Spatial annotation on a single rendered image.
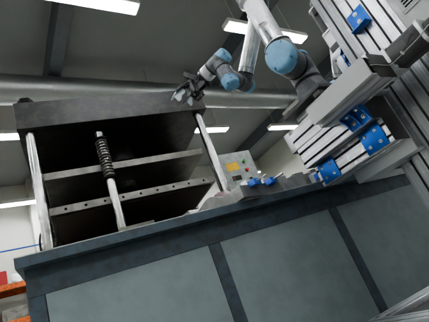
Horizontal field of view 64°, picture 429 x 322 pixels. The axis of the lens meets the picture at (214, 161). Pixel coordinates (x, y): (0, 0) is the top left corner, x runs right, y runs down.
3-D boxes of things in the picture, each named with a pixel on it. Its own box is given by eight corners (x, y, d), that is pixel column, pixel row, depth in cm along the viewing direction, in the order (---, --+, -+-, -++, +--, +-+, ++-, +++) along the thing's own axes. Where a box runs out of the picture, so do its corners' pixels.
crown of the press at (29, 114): (222, 147, 251) (196, 83, 274) (23, 181, 196) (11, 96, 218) (193, 193, 320) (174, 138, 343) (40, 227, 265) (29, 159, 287)
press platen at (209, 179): (216, 181, 247) (213, 174, 249) (50, 216, 200) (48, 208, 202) (190, 215, 308) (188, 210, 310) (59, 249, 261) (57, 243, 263)
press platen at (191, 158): (203, 153, 259) (201, 147, 261) (44, 181, 212) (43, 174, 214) (182, 190, 317) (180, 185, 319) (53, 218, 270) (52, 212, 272)
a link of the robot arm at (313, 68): (325, 76, 145) (311, 52, 150) (312, 67, 134) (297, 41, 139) (302, 93, 151) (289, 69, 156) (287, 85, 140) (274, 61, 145)
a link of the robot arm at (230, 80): (248, 84, 155) (237, 67, 160) (233, 77, 147) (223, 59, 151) (236, 95, 159) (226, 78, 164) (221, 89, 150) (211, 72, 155)
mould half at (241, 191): (283, 191, 157) (274, 171, 161) (244, 197, 140) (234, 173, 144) (221, 231, 190) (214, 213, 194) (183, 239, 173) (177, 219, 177)
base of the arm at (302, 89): (343, 88, 137) (331, 69, 141) (317, 88, 130) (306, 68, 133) (318, 110, 149) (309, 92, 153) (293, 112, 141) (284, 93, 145)
